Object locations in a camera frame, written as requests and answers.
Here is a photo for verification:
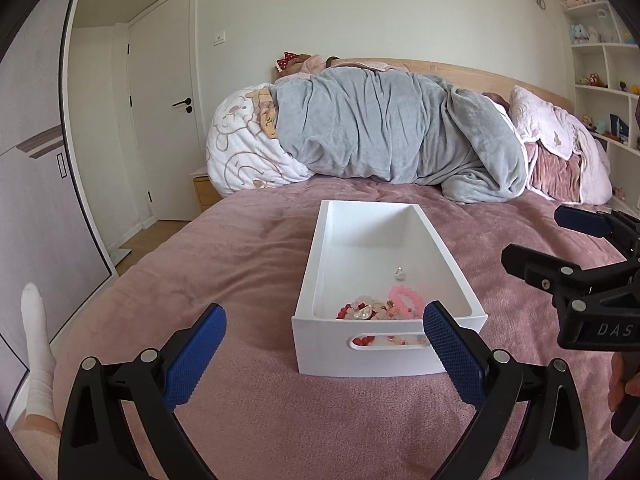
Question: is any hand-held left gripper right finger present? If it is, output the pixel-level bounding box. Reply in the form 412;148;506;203
422;300;591;480

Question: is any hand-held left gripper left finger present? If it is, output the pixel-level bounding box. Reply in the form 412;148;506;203
57;303;227;480

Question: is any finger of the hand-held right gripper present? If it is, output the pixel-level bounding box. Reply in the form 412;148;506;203
554;204;640;261
501;243;640;312

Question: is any multicolour bead bracelet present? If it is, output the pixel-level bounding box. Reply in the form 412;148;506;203
372;300;427;347

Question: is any pink bead bracelet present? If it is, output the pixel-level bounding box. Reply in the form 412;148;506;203
387;285;426;320

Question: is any red bead bracelet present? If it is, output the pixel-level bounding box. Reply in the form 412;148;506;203
334;302;375;348

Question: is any white storage box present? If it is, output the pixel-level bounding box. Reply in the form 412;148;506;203
291;200;488;377

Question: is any person's right hand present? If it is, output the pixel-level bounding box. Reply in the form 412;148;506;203
606;351;635;412

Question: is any pink velvet pillow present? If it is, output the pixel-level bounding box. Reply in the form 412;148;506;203
525;140;586;196

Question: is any pink bed blanket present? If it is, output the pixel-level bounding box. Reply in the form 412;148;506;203
50;180;640;480

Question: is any pale pink quilted blanket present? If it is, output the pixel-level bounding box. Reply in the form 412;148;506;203
509;85;613;206

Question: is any white shelf unit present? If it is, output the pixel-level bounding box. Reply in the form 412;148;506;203
552;0;640;211

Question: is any white sock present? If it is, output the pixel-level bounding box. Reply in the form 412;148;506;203
20;282;57;422

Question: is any wooden nightstand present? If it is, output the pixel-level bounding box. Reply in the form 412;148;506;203
191;167;224;213

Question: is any wooden headboard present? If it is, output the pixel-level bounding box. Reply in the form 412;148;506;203
327;57;575;111

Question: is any cartoon print duvet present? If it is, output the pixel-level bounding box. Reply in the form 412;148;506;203
206;85;518;196

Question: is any grey blanket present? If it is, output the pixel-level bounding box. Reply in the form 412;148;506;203
270;67;531;205

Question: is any grey wardrobe sliding door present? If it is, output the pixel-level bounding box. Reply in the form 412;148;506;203
0;0;118;386

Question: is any white door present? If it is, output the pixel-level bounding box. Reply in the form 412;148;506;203
127;0;201;221

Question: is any pink plush toy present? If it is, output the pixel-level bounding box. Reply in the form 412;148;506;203
299;54;333;76

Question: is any red polka dot bow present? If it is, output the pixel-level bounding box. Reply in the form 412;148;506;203
275;51;307;72

